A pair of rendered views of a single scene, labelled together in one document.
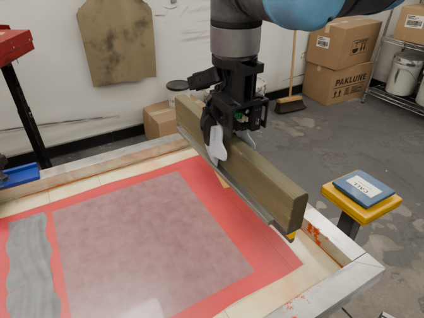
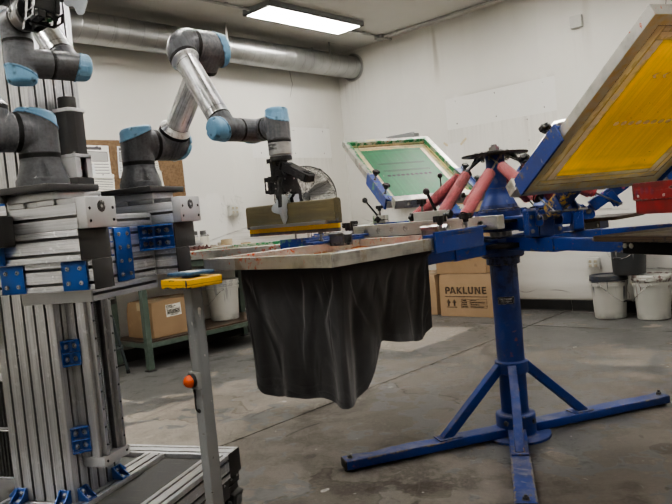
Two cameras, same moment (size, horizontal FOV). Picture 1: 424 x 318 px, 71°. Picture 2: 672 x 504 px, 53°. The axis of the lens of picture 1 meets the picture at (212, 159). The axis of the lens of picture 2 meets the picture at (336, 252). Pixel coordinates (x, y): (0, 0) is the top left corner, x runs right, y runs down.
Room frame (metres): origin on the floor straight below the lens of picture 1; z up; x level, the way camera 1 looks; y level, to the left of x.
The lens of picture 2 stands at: (2.55, -0.53, 1.09)
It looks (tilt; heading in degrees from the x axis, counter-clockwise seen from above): 3 degrees down; 163
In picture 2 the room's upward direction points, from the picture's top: 5 degrees counter-clockwise
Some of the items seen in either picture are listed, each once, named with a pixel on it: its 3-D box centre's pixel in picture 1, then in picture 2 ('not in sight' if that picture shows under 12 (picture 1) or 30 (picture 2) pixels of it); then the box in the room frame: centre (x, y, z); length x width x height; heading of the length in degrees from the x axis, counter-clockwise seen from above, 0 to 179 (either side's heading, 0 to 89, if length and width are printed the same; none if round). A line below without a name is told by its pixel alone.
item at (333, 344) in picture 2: not in sight; (293, 334); (0.51, -0.06, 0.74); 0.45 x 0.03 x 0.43; 30
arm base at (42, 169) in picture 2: not in sight; (41, 170); (0.37, -0.75, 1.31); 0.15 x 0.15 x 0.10
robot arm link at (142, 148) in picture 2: not in sight; (138, 143); (-0.03, -0.45, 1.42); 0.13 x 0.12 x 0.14; 118
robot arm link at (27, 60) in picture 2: not in sight; (26, 63); (0.66, -0.72, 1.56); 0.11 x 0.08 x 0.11; 118
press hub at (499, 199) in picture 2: not in sight; (505, 291); (-0.16, 1.11, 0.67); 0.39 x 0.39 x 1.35
